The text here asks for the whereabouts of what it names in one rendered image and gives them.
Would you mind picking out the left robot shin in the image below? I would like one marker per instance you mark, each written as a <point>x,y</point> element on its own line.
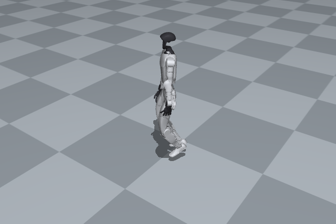
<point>170,137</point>

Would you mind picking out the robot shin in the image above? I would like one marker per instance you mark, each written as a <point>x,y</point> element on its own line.
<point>170,137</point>
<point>170,125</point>

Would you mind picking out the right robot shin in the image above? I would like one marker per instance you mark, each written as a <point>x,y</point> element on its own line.
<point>170,125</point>

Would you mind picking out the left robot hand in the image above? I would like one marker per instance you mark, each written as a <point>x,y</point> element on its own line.
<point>167,110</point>

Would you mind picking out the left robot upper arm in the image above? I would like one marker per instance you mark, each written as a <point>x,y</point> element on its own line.
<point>170,64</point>

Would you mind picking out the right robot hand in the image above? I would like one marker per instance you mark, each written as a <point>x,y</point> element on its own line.
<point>157,94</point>

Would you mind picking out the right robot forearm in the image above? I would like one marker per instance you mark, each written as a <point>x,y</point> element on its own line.
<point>161,83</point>

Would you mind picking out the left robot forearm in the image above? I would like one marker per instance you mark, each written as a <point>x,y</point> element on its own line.
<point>168,93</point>

